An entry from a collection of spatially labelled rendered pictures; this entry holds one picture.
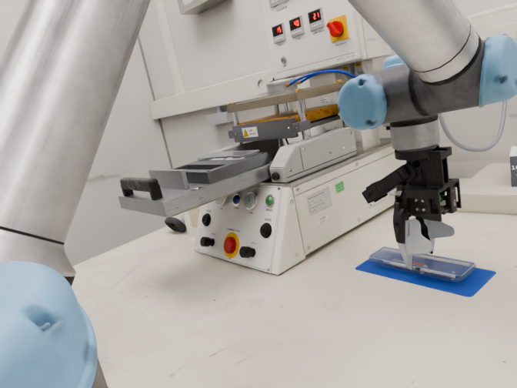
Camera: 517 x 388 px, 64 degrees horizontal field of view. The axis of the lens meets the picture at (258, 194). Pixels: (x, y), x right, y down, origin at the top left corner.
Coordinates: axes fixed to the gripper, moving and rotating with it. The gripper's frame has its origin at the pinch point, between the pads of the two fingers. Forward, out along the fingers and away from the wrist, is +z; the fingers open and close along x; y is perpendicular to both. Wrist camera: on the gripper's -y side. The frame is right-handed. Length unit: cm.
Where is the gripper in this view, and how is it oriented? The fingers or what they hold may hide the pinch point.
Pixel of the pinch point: (416, 254)
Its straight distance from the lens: 81.7
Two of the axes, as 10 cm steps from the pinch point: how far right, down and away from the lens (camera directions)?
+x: 7.6, -3.0, 5.8
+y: 6.2, 0.7, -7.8
